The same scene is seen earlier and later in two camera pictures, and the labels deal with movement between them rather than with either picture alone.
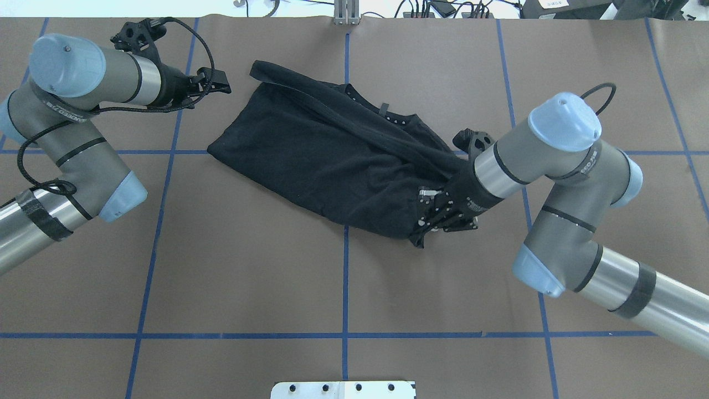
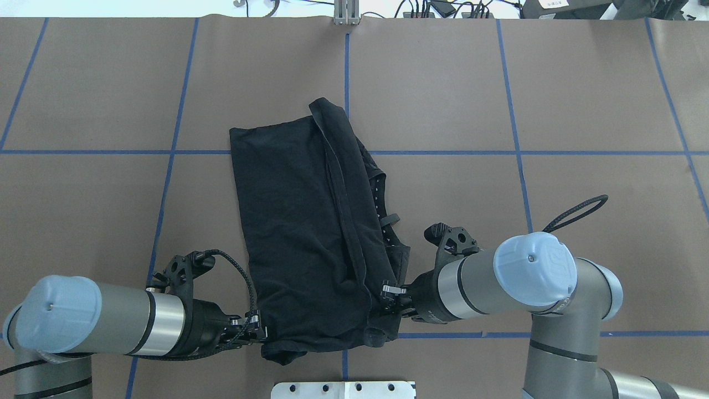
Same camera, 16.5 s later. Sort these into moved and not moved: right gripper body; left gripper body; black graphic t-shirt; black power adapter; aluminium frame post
Moved: black graphic t-shirt; right gripper body; left gripper body
Not moved: aluminium frame post; black power adapter
